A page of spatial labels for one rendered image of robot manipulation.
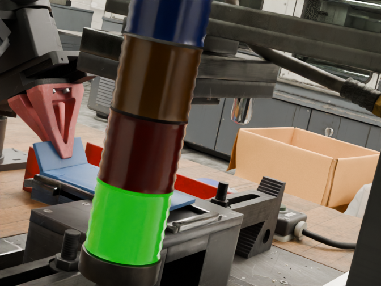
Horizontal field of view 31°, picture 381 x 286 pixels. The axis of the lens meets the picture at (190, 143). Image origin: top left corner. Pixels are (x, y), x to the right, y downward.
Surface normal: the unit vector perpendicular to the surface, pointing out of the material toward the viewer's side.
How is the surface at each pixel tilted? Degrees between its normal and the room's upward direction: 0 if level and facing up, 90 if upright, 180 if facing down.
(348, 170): 89
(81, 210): 0
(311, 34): 90
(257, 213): 90
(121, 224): 76
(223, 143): 90
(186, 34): 104
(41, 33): 59
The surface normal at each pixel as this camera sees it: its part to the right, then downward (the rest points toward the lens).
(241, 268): 0.20, -0.96
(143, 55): -0.39, 0.33
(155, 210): 0.55, 0.49
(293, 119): -0.57, 0.04
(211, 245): 0.83, 0.26
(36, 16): 0.81, -0.26
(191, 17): 0.55, 0.02
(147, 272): 0.68, 0.27
